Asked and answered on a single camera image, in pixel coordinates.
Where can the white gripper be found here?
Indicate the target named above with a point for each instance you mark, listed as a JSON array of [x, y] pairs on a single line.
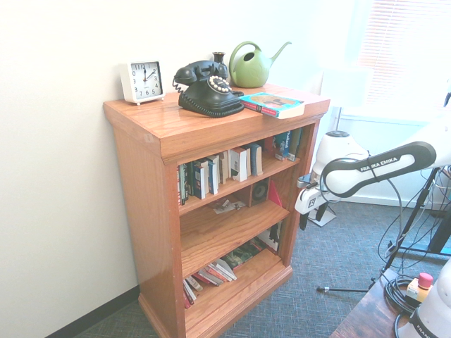
[[311, 202]]

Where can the teal paperback book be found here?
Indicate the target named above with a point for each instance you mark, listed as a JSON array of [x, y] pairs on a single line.
[[275, 105]]

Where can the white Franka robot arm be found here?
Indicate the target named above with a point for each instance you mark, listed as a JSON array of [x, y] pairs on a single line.
[[387, 169]]

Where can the grey metal stand base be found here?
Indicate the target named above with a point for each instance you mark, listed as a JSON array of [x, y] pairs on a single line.
[[328, 218]]

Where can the black white picture book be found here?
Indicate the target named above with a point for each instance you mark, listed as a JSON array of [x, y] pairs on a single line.
[[273, 236]]

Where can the red folder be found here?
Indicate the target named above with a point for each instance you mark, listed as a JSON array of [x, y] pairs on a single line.
[[274, 195]]

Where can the brown speaker box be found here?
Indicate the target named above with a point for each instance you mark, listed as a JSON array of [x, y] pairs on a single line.
[[260, 192]]

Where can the grey green upright book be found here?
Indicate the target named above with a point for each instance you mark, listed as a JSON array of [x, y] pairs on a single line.
[[296, 144]]

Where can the blue Thailand guide book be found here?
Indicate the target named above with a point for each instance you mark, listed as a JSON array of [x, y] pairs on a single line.
[[286, 144]]

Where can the dark cover magazine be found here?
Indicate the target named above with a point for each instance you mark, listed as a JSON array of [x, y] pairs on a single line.
[[243, 255]]

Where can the black tripod leg rod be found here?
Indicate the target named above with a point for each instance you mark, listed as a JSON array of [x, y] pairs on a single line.
[[345, 289]]

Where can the blue grey thick book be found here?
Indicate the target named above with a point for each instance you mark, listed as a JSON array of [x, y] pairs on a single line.
[[257, 158]]

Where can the loose paper cards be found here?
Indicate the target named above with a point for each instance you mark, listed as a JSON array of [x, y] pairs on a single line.
[[225, 207]]

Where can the thick white upright book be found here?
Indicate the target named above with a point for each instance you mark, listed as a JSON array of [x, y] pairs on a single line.
[[239, 163]]

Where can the white flat book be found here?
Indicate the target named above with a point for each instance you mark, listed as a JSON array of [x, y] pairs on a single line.
[[225, 269]]

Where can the beige upright book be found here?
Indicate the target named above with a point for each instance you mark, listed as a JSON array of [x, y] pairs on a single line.
[[223, 167]]

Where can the blue white upright book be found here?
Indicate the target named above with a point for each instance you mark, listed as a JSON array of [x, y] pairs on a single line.
[[200, 179], [212, 176]]

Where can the red flat book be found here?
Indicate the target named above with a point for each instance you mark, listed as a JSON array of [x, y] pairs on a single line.
[[208, 276]]

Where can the dark upright book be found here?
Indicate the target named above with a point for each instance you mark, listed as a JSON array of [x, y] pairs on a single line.
[[190, 179]]

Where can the yellow red emergency stop button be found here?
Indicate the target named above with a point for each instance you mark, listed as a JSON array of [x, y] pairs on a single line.
[[421, 287]]

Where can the red black upright book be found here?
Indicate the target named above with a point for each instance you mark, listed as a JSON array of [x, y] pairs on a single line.
[[180, 186]]

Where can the white red leaning book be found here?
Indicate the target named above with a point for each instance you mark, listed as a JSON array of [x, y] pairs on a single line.
[[188, 295]]

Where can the black vintage rotary telephone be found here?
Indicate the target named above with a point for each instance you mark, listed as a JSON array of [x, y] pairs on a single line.
[[204, 102]]

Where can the green plastic watering can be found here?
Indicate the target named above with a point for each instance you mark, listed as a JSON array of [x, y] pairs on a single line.
[[250, 72]]

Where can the wooden oak bookshelf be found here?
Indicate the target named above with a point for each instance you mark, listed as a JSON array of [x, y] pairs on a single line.
[[141, 211]]

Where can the small black vase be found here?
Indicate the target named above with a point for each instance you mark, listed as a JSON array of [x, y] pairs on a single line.
[[219, 58]]

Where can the window blinds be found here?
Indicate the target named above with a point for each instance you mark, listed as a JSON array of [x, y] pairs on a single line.
[[405, 53]]

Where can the white square alarm clock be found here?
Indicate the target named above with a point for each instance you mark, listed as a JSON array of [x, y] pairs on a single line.
[[144, 79]]

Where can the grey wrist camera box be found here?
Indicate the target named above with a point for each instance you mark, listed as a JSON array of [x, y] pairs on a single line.
[[307, 182]]

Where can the black camera tripod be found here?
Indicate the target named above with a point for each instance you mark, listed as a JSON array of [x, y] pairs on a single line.
[[423, 204]]

